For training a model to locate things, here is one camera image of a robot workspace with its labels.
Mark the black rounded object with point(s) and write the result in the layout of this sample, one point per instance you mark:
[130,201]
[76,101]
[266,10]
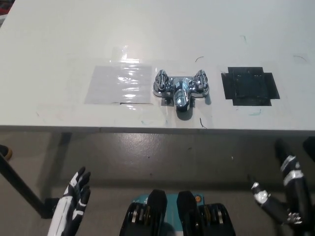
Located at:
[310,148]

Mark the black tape square patch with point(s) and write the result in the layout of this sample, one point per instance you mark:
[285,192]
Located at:
[249,86]

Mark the grey table leg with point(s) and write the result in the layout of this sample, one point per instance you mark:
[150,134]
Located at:
[64,140]

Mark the chrome faucet body with spout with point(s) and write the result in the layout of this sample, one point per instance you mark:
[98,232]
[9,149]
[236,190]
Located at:
[180,94]

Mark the black shoe with tan sole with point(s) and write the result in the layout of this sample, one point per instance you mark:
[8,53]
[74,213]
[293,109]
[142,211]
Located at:
[5,151]

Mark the clear plastic sheet patch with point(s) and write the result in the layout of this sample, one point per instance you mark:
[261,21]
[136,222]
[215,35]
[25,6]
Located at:
[105,84]

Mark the red background object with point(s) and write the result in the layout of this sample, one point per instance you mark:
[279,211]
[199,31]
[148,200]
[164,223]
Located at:
[3,3]

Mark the black table frame leg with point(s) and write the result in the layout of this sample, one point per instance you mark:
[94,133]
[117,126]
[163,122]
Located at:
[22,187]

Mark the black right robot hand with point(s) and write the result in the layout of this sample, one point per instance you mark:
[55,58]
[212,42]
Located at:
[296,194]

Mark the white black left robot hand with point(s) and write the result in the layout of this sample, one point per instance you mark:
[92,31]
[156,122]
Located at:
[67,211]

